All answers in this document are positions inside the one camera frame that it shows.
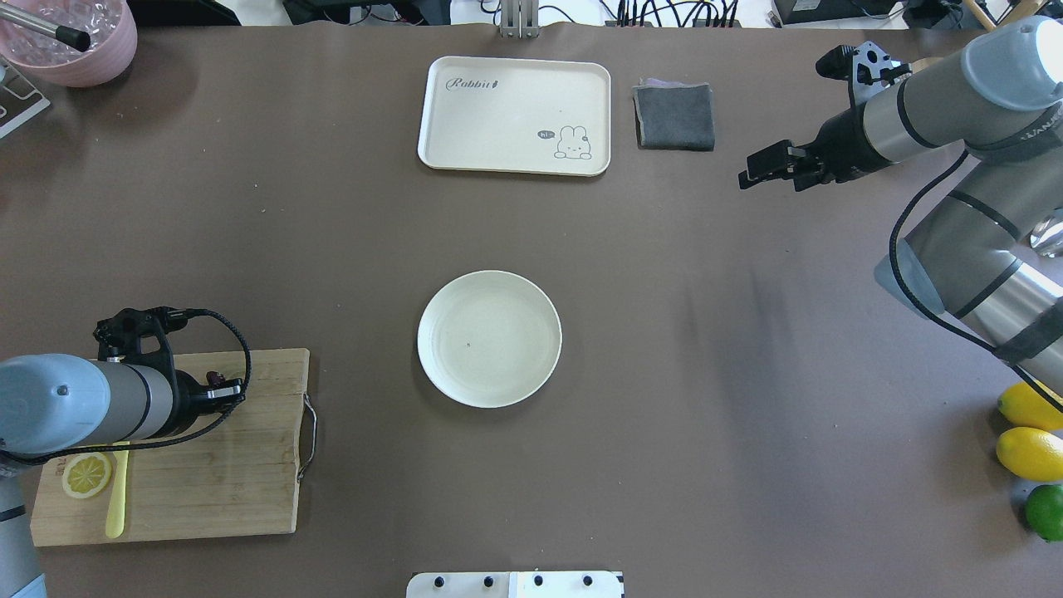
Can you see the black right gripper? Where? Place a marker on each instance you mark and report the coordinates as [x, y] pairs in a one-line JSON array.
[[841, 141]]

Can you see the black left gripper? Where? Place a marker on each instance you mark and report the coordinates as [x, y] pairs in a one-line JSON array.
[[188, 399]]

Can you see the cream round plate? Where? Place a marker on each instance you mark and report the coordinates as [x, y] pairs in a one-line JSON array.
[[489, 339]]

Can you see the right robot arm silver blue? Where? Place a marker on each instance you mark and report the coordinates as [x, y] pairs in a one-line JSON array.
[[1000, 96]]

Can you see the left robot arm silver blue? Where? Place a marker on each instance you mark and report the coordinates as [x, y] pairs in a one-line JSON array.
[[52, 403]]

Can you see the cream rabbit tray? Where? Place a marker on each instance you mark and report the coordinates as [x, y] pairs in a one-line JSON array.
[[516, 115]]

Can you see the wooden cutting board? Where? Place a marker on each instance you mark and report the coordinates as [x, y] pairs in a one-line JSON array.
[[237, 480]]

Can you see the dark grey folded cloth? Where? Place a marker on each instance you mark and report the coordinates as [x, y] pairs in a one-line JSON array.
[[674, 116]]

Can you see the lemon slice lower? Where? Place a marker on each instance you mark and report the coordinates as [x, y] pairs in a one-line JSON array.
[[86, 475]]

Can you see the yellow plastic knife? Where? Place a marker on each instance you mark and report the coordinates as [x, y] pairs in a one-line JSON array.
[[115, 521]]

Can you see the metal scoop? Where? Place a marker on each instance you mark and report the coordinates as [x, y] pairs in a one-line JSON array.
[[1046, 237]]

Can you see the yellow lemon far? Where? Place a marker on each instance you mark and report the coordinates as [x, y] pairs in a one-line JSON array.
[[1022, 405]]

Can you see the yellow lemon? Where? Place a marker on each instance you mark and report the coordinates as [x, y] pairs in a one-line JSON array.
[[1031, 454], [1022, 405]]

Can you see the white cup rack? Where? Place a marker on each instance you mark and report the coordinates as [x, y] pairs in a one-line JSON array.
[[21, 101]]

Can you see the yellow lemon near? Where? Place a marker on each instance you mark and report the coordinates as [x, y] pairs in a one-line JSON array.
[[1031, 454]]

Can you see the pink bowl with ice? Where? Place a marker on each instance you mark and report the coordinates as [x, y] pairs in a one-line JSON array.
[[114, 41]]

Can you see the green lime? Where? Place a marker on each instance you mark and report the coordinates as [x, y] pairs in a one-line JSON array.
[[1043, 512]]

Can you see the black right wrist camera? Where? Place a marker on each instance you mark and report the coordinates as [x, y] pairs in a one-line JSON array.
[[867, 69]]

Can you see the aluminium frame post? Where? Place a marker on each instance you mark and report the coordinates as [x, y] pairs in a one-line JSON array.
[[518, 19]]

